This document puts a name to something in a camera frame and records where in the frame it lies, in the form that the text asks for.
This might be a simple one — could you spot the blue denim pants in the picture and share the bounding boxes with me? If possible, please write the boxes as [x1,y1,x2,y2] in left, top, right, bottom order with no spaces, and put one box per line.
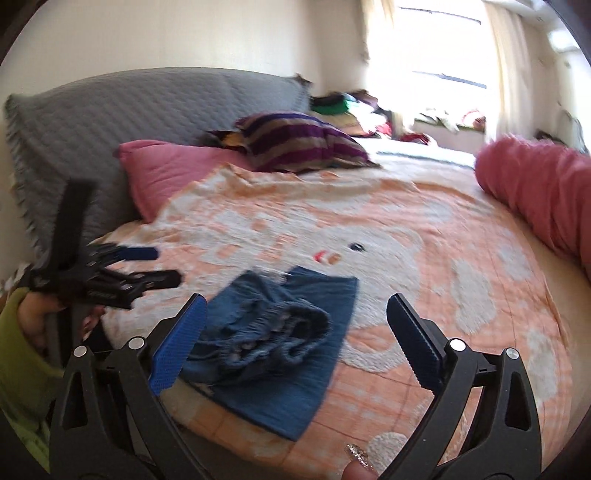
[180,266,359,441]

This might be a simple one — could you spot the left hand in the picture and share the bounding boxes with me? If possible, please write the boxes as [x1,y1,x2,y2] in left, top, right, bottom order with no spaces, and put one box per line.
[15,290,107,351]

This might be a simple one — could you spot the right hand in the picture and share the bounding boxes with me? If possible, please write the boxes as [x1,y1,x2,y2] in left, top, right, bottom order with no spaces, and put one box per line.
[341,444,379,480]

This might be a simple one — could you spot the green left sleeve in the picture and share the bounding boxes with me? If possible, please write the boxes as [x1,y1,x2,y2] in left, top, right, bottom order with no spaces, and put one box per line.
[1,288,63,471]

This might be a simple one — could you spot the pink pillow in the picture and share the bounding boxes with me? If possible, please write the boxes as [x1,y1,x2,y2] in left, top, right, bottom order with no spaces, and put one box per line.
[115,140,250,223]

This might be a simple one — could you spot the grey quilted headboard cover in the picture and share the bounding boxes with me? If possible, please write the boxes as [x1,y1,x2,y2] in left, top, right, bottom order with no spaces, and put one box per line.
[3,67,311,257]

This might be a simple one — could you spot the peach white tufted blanket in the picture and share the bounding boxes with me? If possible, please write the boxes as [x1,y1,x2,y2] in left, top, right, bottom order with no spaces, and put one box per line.
[104,166,572,479]

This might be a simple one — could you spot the purple striped pillow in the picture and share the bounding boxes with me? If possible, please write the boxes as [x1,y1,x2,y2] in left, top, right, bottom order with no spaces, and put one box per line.
[199,111,380,173]

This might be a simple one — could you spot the red bolster pillow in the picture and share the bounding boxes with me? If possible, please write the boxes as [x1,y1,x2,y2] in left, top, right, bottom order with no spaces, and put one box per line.
[475,136,590,273]

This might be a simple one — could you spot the clothes pile by window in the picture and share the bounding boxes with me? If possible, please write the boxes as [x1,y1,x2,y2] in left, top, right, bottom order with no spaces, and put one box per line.
[310,89,486,145]

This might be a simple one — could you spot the cream curtain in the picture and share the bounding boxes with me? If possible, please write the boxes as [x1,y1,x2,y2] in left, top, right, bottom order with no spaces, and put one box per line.
[485,2,534,138]

